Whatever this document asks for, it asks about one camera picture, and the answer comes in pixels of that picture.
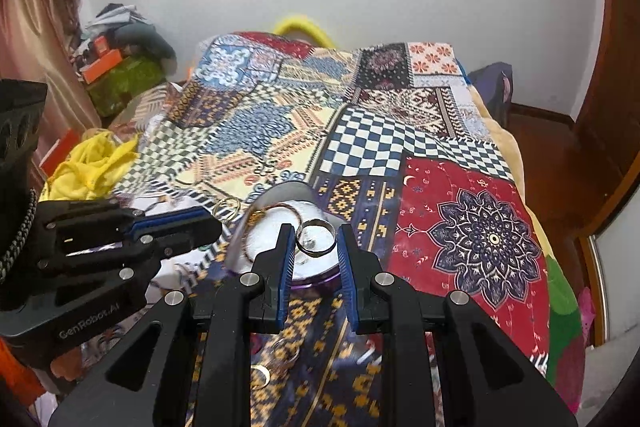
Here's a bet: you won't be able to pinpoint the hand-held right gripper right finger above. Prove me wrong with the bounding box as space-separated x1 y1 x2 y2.
338 224 579 427

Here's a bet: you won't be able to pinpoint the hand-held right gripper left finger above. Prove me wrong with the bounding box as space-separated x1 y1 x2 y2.
49 224 295 427

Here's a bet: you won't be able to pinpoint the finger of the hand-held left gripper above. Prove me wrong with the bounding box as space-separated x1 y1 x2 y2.
39 219 224 308
34 199 211 258

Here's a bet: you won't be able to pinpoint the clear round jewelry box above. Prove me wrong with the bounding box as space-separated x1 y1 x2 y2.
224 181 361 293

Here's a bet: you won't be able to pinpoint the silver bangle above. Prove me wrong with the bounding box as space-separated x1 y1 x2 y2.
295 219 339 256

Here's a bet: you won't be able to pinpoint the pair of gold bangles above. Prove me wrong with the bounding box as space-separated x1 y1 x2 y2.
212 199 242 222

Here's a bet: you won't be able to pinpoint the thin brown bangle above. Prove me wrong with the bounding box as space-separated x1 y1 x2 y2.
240 202 303 269

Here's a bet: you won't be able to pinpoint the red box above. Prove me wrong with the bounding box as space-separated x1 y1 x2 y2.
39 129 82 178

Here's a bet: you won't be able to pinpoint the yellow cloth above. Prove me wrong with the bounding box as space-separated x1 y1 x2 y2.
39 131 140 202

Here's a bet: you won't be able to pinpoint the thin silver bangles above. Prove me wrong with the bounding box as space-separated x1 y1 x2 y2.
270 340 302 376

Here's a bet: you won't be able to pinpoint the colourful patchwork blanket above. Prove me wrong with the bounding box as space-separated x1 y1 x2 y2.
80 31 556 427

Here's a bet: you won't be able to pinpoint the green bag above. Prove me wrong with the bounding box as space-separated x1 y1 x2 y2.
86 55 167 118

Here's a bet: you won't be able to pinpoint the orange box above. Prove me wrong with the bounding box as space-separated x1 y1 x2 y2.
80 49 124 84

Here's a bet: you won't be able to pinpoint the pink patterned curtain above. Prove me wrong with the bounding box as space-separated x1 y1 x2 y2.
0 0 103 188

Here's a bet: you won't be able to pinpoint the pile of clothes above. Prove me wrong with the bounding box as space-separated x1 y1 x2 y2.
70 3 177 72

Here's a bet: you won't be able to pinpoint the green and pink blanket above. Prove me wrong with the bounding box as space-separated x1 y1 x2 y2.
520 187 597 413

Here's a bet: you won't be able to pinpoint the dark purple cloth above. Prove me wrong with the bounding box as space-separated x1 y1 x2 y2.
469 62 514 128

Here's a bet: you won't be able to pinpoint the wooden door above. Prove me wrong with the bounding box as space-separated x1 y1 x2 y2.
505 0 640 348

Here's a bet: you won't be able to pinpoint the yellow ring cushion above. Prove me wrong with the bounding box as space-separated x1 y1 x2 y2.
273 14 332 48

